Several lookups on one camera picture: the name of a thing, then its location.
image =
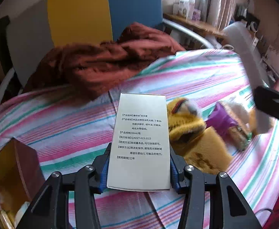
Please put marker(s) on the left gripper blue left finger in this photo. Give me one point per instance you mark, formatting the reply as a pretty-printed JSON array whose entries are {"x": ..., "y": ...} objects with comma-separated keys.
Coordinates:
[{"x": 50, "y": 206}]

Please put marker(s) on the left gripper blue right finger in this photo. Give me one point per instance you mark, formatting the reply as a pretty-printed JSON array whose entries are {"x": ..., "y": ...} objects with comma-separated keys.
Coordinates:
[{"x": 228, "y": 207}]

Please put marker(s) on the white text carton box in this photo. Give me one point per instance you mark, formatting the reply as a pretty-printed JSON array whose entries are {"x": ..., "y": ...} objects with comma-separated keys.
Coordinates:
[{"x": 140, "y": 155}]

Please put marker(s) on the yellow wedge sponge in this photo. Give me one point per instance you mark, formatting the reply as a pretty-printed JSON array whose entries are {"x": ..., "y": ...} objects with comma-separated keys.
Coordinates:
[{"x": 259, "y": 122}]

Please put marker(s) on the green cracker snack pack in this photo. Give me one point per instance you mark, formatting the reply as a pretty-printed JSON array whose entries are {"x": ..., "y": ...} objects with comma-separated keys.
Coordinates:
[{"x": 239, "y": 132}]

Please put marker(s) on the brown cardboard storage box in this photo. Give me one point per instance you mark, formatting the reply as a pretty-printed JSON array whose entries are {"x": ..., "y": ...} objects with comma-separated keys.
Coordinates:
[{"x": 20, "y": 177}]

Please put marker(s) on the small purple folded packet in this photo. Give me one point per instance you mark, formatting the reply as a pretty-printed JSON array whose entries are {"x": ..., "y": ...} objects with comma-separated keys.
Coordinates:
[{"x": 220, "y": 120}]

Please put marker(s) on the striped bed sheet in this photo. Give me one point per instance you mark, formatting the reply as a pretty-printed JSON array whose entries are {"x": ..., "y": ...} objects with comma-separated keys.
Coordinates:
[{"x": 68, "y": 133}]

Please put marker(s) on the yellow plush toy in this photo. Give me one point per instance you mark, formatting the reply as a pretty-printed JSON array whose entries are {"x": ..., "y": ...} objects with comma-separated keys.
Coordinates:
[{"x": 189, "y": 136}]

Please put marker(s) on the wooden side table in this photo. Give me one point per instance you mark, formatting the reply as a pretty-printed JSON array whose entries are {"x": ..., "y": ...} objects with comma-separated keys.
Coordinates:
[{"x": 199, "y": 27}]

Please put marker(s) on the pink small box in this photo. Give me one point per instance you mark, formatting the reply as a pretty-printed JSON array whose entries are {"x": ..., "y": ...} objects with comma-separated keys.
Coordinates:
[{"x": 196, "y": 15}]

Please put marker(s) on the pink curtain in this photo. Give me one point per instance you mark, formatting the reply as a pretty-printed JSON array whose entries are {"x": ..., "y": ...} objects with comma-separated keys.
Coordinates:
[{"x": 219, "y": 12}]

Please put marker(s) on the white product box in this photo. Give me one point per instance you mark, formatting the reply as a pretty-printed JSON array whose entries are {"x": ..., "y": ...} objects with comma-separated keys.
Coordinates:
[{"x": 186, "y": 8}]

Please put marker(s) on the rust red blanket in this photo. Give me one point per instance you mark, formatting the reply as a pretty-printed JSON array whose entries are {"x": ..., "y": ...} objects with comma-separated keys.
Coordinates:
[{"x": 95, "y": 69}]

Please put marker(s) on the tricolour armchair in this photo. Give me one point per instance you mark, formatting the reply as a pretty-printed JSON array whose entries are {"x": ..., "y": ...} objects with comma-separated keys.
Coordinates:
[{"x": 26, "y": 39}]

